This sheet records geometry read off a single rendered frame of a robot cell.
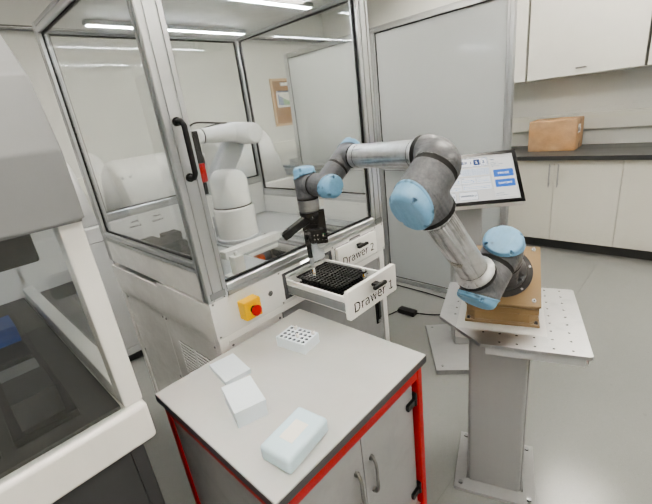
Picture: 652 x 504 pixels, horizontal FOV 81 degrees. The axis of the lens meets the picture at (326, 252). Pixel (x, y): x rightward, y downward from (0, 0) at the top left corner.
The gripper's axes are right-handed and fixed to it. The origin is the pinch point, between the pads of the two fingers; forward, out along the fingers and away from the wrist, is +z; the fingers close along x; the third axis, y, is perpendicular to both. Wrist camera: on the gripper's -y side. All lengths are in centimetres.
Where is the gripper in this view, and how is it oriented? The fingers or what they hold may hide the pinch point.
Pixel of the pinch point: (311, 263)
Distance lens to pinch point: 142.3
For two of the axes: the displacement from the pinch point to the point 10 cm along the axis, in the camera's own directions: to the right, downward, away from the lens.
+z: 1.2, 9.2, 3.7
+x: -0.5, -3.6, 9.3
